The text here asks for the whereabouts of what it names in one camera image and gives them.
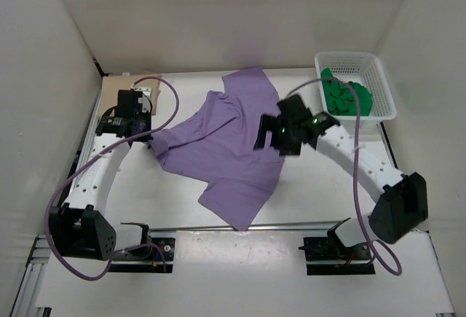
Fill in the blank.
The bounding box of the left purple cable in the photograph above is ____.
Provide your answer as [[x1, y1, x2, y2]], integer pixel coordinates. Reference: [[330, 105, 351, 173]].
[[44, 75, 181, 280]]

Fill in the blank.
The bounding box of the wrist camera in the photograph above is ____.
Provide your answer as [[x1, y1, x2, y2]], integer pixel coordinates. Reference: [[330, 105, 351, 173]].
[[277, 94, 340, 130], [95, 89, 153, 138]]

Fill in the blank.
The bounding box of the aluminium frame rail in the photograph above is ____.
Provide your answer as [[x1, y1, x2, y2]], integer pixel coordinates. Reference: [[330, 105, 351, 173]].
[[10, 89, 103, 316]]

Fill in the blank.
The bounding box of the green t shirt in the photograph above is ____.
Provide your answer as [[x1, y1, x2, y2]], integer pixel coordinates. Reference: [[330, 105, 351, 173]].
[[322, 81, 373, 117]]

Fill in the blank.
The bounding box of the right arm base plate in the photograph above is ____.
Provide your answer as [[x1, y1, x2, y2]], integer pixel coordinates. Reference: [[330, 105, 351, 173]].
[[298, 237, 376, 276]]

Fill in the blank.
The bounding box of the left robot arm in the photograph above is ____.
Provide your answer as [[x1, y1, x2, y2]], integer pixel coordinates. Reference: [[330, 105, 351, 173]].
[[49, 113, 153, 261]]

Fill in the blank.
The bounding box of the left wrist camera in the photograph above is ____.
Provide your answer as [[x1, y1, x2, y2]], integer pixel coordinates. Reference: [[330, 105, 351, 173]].
[[95, 89, 153, 138]]

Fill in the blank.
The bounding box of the white plastic basket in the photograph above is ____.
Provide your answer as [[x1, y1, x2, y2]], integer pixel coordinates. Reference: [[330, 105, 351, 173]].
[[315, 51, 397, 130]]

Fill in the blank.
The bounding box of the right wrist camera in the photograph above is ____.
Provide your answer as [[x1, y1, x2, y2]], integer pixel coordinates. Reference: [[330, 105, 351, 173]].
[[277, 94, 340, 130]]

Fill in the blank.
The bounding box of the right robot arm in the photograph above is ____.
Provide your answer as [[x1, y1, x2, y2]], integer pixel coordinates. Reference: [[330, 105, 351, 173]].
[[254, 113, 428, 259]]

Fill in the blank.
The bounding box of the beige t shirt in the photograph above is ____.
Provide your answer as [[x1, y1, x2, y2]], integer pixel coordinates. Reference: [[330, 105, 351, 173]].
[[97, 73, 161, 118]]

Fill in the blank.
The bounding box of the purple t shirt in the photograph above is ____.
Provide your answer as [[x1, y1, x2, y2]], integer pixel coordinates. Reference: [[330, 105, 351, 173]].
[[149, 67, 284, 231]]

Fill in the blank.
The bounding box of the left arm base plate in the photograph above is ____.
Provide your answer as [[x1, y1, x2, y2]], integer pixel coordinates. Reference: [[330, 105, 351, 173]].
[[109, 237, 175, 274]]

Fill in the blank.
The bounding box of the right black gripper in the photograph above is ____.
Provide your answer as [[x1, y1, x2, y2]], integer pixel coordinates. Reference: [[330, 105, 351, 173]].
[[254, 113, 301, 157]]

